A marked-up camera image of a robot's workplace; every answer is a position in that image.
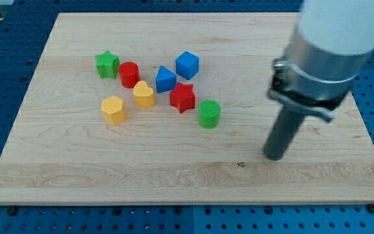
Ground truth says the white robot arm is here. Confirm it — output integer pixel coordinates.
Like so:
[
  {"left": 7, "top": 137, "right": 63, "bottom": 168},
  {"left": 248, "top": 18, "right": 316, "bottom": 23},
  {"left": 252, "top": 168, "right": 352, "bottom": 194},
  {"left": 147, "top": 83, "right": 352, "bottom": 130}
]
[{"left": 297, "top": 0, "right": 374, "bottom": 55}]

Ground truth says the yellow hexagon block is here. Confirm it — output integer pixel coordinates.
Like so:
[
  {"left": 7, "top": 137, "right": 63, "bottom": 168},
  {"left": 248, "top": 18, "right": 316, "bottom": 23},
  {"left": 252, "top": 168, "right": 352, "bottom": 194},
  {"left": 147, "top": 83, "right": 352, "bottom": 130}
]
[{"left": 101, "top": 96, "right": 127, "bottom": 125}]

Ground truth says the red star block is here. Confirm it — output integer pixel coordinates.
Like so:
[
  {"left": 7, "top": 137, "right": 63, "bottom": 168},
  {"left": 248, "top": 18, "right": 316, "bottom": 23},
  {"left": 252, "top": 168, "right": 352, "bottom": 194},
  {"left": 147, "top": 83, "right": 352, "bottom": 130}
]
[{"left": 169, "top": 83, "right": 195, "bottom": 113}]

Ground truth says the green cylinder block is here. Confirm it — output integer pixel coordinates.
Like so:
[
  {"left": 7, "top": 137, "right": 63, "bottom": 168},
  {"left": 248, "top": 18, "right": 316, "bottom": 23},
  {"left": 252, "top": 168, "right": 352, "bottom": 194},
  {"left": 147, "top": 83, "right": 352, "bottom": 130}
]
[{"left": 197, "top": 99, "right": 221, "bottom": 129}]

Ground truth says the blue triangle block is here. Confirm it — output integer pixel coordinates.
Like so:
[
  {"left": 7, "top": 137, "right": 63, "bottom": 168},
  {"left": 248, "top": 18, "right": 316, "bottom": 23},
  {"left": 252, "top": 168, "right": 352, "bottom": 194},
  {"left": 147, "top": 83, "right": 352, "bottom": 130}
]
[{"left": 155, "top": 66, "right": 177, "bottom": 93}]

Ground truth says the yellow heart block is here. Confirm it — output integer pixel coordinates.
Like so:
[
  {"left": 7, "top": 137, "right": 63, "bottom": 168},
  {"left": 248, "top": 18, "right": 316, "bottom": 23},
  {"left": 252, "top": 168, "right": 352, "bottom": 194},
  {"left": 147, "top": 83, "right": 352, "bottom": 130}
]
[{"left": 133, "top": 81, "right": 155, "bottom": 109}]

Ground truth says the blue cube block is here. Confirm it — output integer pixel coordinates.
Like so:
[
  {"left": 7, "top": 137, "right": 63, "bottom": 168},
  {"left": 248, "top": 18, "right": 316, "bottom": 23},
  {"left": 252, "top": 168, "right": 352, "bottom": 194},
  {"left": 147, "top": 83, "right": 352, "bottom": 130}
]
[{"left": 175, "top": 51, "right": 199, "bottom": 80}]

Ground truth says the wooden board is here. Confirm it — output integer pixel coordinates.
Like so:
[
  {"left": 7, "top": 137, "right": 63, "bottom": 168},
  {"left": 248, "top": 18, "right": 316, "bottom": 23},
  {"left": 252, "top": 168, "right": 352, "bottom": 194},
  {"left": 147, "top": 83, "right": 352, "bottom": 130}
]
[{"left": 0, "top": 13, "right": 374, "bottom": 206}]

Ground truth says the red cylinder block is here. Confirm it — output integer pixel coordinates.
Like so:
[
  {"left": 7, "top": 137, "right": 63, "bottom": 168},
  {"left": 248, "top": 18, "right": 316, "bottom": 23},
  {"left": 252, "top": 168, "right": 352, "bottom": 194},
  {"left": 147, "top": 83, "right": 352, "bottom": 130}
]
[{"left": 118, "top": 61, "right": 140, "bottom": 88}]

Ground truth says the green star block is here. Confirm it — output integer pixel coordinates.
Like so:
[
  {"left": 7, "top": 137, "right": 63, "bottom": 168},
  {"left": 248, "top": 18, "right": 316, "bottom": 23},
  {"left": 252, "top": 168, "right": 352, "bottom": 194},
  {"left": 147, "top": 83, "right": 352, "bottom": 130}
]
[{"left": 95, "top": 50, "right": 120, "bottom": 79}]

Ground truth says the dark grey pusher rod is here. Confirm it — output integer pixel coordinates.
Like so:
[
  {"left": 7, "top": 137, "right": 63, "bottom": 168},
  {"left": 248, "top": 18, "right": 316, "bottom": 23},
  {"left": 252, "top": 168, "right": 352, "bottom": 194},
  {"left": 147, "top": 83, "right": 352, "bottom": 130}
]
[{"left": 263, "top": 106, "right": 305, "bottom": 161}]

